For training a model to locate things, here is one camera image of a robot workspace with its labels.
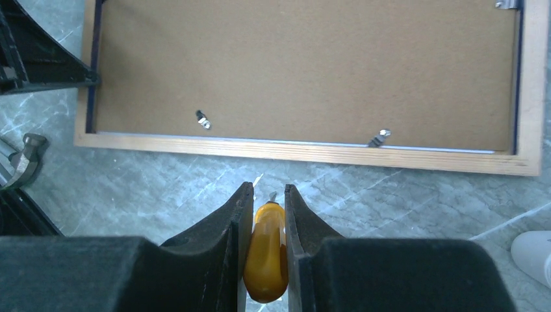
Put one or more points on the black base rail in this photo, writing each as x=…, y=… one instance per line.
x=21, y=216

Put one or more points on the white PVC pipe stand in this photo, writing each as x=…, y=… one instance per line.
x=530, y=251

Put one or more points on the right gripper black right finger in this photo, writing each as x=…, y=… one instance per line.
x=329, y=272

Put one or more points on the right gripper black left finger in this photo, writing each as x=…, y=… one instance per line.
x=199, y=269

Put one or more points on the yellow handled screwdriver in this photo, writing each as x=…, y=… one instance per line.
x=266, y=267

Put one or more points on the blue picture frame with photo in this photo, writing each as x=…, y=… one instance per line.
x=435, y=85

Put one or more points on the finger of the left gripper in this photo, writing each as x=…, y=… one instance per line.
x=32, y=60

